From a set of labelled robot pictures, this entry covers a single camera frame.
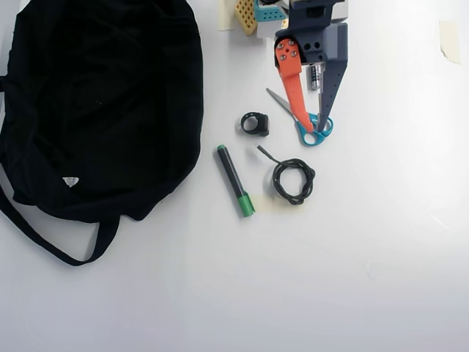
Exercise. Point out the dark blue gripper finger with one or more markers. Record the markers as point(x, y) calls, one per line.
point(331, 91)

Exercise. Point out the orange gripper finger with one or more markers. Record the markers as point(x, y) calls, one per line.
point(293, 80)

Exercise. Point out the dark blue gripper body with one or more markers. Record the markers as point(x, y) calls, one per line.
point(312, 47)

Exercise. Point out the black fabric bag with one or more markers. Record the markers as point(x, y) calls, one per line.
point(91, 110)

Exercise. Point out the black silver AA battery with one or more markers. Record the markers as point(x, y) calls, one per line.
point(315, 78)

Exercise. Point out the narrow beige masking tape strip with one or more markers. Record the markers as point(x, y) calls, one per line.
point(226, 16)

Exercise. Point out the black marker with green cap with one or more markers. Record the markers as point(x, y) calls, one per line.
point(231, 172)

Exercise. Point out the long beige masking tape strip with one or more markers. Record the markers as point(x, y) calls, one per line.
point(262, 206)

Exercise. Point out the notched beige masking tape strip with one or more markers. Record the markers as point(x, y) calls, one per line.
point(450, 40)

